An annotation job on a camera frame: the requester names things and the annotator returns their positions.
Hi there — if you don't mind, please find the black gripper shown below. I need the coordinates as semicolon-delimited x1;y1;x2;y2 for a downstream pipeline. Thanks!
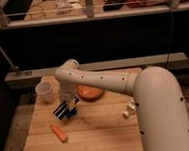
53;96;79;120

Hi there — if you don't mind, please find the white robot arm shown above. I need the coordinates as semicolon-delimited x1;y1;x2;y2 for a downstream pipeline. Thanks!
54;59;189;151

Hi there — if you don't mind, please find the white eraser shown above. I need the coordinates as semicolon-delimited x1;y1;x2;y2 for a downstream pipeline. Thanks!
123;101;136;118

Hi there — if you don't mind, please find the orange carrot toy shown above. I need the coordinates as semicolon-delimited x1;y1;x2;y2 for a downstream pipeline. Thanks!
51;124;68;142

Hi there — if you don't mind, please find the white paper cup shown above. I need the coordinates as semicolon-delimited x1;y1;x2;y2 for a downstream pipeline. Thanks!
35;82;54;103

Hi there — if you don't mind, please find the wooden board table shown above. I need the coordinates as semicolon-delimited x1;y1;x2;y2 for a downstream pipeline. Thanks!
13;65;151;151

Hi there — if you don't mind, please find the metal window frame rail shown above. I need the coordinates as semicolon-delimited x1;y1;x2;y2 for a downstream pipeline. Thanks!
0;0;189;29

